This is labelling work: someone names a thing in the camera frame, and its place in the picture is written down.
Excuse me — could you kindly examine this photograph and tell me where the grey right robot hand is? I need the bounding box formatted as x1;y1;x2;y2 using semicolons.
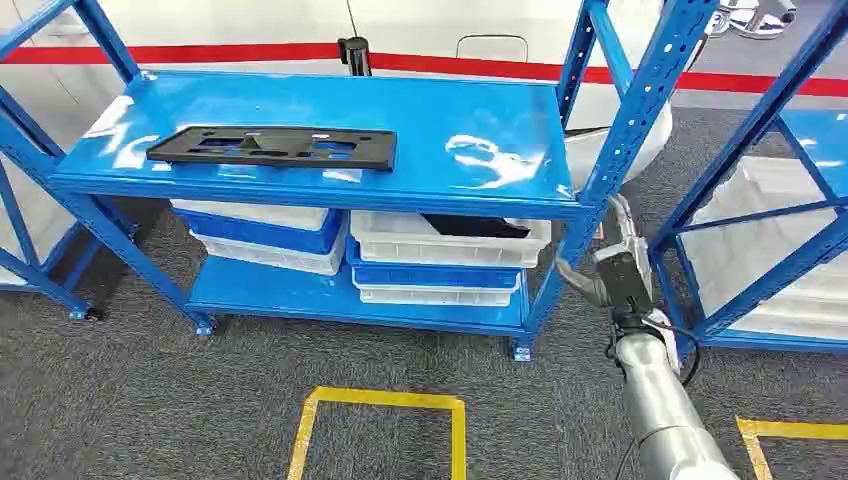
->
555;193;656;333

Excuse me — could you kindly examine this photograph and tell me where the black plastic panel with cutouts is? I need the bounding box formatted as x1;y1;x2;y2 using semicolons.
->
145;125;397;172

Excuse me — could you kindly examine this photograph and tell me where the white plastic crate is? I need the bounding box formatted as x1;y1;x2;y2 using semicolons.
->
190;228;349;277
170;198;331;232
351;270;521;308
349;210;552;270
682;155;848;342

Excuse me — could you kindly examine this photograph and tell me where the black plastic part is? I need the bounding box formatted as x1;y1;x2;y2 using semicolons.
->
421;213;531;240

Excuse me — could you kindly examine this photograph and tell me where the blue plastic crate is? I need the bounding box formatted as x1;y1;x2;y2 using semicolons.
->
345;237;525;291
173;208;346;256

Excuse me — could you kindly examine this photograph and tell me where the blue metal shelf rack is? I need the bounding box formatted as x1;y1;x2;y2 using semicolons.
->
649;0;848;356
0;0;107;324
49;0;720;364

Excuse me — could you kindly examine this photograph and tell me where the office chair base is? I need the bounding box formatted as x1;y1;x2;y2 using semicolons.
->
705;0;800;41

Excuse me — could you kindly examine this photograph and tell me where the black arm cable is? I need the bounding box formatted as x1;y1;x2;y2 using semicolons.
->
655;317;704;389

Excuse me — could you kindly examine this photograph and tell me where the white round pedestal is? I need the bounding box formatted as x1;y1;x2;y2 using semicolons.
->
563;102;674;193

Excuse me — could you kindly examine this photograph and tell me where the black stanchion post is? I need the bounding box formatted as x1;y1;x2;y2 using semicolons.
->
336;36;372;77

